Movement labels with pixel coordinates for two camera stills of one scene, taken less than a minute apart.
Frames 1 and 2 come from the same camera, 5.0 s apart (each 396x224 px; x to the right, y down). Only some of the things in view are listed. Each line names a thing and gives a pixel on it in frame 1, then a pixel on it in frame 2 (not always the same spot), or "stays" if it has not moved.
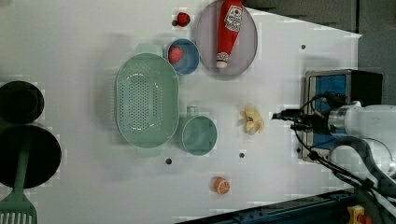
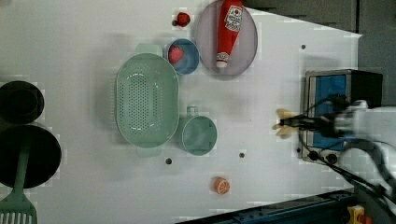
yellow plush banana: [255, 122] -> [283, 131]
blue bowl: [190, 58] stays
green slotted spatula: [16, 208] stays
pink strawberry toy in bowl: [175, 54] stays
